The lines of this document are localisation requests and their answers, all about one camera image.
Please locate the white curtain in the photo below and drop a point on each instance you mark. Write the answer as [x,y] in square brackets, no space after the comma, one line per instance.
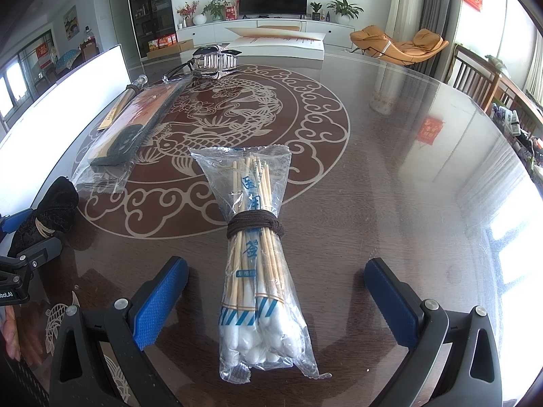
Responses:
[405,4]

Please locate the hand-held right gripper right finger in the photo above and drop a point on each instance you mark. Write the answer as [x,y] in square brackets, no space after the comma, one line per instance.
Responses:
[392,301]

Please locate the brown cardboard box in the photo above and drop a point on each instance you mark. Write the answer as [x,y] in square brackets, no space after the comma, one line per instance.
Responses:
[180,47]

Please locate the black display cabinet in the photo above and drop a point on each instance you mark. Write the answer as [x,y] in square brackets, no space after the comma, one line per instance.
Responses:
[150,4]

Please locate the blue patterned armchair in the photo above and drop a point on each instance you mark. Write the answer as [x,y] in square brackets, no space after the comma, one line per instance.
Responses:
[68,60]

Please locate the dark dotted cloth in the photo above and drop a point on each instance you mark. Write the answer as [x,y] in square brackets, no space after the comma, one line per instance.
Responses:
[21,386]

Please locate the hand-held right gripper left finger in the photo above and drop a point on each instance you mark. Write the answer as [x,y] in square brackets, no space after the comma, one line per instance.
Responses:
[159,301]

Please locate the black television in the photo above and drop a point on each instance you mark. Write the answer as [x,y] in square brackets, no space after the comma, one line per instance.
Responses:
[272,0]

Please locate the round white vase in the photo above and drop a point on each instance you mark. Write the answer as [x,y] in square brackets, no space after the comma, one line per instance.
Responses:
[199,19]

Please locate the black cloth bundle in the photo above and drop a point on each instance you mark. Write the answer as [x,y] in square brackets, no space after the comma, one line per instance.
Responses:
[55,203]

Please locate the bag of cotton swabs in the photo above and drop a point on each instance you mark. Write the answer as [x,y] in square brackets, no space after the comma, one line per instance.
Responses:
[254,263]

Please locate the framed wall painting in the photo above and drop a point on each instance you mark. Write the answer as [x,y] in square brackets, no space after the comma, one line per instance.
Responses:
[71,21]

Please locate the large potted plant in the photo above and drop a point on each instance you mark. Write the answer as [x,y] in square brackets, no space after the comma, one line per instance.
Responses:
[344,8]

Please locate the silver hair clip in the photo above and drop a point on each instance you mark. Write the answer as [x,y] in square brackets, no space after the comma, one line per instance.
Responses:
[214,59]

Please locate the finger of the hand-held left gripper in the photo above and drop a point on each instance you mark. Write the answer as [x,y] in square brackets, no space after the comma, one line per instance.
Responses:
[40,250]
[7,224]

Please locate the bushy potted plant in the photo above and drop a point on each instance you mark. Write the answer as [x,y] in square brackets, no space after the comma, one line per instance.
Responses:
[216,8]

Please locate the packaged black comb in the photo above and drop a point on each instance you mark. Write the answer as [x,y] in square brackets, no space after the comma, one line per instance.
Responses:
[140,114]

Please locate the grey curtain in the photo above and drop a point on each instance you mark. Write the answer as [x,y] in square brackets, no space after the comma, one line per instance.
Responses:
[441,17]

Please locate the small potted plant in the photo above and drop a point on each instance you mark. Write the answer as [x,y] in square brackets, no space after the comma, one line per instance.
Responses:
[315,10]

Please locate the flat white box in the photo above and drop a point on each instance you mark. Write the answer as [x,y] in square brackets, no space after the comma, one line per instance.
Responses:
[275,48]

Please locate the wooden chair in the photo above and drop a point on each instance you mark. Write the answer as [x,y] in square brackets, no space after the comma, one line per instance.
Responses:
[475,76]

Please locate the person's left hand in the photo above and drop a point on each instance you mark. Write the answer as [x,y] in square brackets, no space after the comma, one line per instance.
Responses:
[23,335]

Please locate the white television cabinet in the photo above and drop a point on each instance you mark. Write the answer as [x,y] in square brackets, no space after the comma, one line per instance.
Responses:
[339,34]

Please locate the red gift box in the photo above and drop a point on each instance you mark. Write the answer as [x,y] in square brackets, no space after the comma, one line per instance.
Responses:
[231,12]

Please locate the red flowers in vase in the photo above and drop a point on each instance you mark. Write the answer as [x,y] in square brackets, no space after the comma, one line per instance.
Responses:
[186,10]

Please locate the orange printed carton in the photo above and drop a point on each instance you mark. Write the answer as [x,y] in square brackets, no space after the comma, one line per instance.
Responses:
[163,41]

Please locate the orange lounge chair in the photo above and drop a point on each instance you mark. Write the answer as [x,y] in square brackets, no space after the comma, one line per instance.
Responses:
[398,46]

